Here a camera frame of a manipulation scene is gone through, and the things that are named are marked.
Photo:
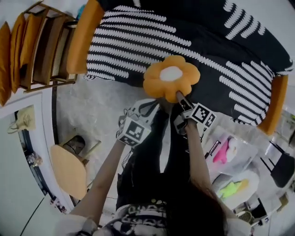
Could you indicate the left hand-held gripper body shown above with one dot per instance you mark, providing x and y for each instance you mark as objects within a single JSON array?
[{"x": 133, "y": 131}]

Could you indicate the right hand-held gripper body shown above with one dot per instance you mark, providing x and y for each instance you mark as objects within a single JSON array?
[{"x": 202, "y": 115}]

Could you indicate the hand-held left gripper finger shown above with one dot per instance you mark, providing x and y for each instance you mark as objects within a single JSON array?
[{"x": 152, "y": 105}]

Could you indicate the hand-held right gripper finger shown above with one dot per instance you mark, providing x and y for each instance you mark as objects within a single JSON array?
[{"x": 181, "y": 96}]

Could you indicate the orange flower pillow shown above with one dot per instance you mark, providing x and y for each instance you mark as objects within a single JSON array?
[{"x": 159, "y": 88}]

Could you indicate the pink flower pillow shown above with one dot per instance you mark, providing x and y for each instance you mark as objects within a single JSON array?
[{"x": 221, "y": 154}]

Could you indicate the clear plastic storage bin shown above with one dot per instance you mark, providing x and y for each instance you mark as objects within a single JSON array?
[{"x": 244, "y": 159}]

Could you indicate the neon yellow star pillow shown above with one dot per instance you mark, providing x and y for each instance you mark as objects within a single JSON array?
[{"x": 230, "y": 189}]

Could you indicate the person's right forearm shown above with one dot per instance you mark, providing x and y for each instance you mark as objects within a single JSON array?
[{"x": 200, "y": 161}]

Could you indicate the person's left forearm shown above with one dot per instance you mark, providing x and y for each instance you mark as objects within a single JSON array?
[{"x": 103, "y": 177}]

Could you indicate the person's black trousers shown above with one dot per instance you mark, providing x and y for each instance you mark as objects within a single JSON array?
[{"x": 147, "y": 166}]

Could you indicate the wooden stool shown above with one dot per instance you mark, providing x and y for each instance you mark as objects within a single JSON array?
[{"x": 76, "y": 145}]

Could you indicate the black white striped bedspread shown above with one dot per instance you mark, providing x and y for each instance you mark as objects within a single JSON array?
[{"x": 207, "y": 41}]

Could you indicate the round wooden table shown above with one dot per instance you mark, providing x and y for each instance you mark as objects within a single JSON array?
[{"x": 68, "y": 172}]

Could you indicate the person's black white patterned shirt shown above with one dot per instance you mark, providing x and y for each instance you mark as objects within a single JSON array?
[{"x": 138, "y": 219}]

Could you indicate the black chair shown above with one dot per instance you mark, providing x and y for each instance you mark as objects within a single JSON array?
[{"x": 284, "y": 168}]

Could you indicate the woven basket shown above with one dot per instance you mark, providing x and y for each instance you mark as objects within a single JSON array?
[{"x": 245, "y": 216}]

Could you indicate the beige tote bag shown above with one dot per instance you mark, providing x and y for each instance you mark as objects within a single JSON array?
[{"x": 24, "y": 119}]

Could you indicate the wooden rack shelf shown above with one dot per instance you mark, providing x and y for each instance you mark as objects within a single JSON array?
[{"x": 46, "y": 50}]

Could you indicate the orange cushion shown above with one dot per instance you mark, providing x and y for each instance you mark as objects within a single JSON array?
[
  {"x": 30, "y": 39},
  {"x": 16, "y": 53},
  {"x": 4, "y": 69}
]

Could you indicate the orange padded bed frame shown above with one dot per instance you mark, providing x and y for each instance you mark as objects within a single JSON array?
[{"x": 79, "y": 46}]

